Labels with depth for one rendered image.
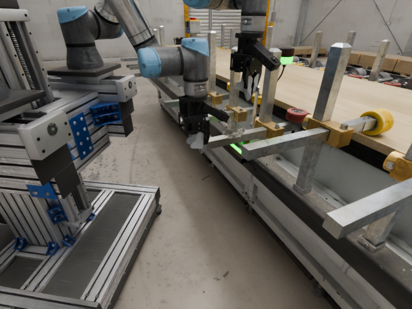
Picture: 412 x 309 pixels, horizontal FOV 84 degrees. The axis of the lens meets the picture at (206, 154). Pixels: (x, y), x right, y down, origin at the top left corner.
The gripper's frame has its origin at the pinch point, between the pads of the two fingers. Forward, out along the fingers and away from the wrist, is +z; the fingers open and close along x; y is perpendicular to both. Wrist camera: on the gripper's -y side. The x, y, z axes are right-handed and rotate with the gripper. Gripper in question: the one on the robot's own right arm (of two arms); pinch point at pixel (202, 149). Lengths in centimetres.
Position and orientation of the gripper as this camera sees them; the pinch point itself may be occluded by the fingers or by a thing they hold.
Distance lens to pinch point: 80.8
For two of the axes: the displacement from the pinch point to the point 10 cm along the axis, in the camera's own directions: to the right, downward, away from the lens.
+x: 4.1, 4.7, -7.8
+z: 0.0, 8.6, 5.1
